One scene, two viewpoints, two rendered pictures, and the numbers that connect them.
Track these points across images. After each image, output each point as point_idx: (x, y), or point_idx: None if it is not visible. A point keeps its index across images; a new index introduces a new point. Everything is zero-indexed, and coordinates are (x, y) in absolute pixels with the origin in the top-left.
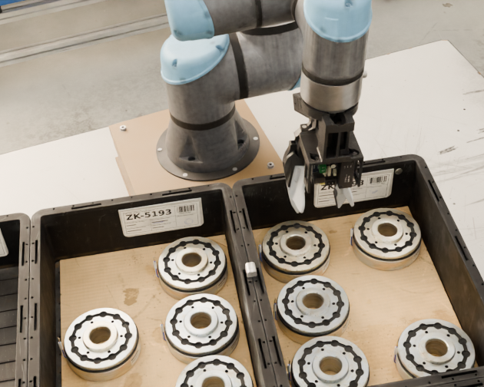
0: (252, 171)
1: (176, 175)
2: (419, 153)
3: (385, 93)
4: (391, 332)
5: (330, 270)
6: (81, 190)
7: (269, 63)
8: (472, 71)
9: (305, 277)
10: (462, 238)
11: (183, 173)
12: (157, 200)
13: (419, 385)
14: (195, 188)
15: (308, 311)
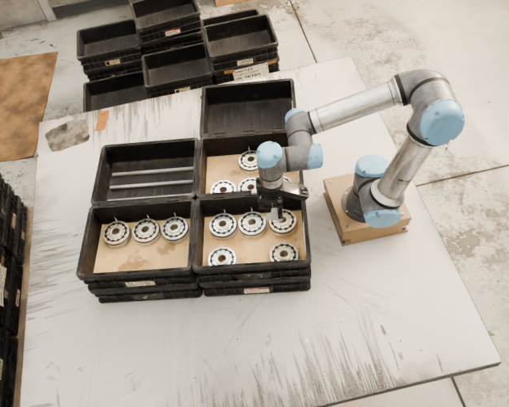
0: (345, 218)
1: (346, 190)
2: (380, 314)
3: (438, 308)
4: (239, 252)
5: (274, 236)
6: None
7: (363, 197)
8: (462, 367)
9: (264, 221)
10: (256, 266)
11: (347, 192)
12: None
13: (194, 236)
14: (301, 178)
15: (246, 220)
